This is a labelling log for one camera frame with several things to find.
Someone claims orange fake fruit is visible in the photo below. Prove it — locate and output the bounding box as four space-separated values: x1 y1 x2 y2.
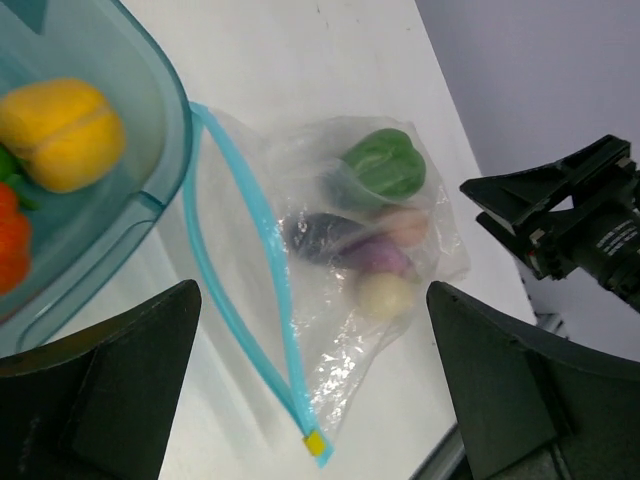
0 183 32 295

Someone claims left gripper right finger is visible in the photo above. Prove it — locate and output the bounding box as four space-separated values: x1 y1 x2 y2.
426 282 639 479

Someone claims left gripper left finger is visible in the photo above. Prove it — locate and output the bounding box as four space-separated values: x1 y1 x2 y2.
1 280 202 479

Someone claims green fake bell pepper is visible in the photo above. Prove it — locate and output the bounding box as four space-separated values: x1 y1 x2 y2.
325 128 427 211

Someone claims pink fake peach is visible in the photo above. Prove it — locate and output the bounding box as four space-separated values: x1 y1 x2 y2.
378 208 428 248

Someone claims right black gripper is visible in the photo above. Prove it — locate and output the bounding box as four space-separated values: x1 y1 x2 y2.
460 134 639 309

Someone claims yellow fake fruit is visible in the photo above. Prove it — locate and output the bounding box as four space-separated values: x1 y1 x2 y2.
1 78 126 194

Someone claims yellow zip slider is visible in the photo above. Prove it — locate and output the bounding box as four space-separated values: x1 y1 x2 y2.
303 430 328 458

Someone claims purple fake eggplant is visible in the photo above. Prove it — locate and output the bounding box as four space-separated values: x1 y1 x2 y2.
284 213 421 283

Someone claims clear zip top bag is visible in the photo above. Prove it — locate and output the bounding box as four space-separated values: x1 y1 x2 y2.
183 103 470 466

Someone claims green fake chili pepper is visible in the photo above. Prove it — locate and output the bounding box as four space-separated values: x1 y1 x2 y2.
1 145 40 211

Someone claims teal transparent plastic bin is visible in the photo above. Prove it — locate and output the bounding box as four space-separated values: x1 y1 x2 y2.
1 1 192 356

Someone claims cream fake garlic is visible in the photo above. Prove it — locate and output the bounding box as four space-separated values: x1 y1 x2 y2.
357 272 413 319

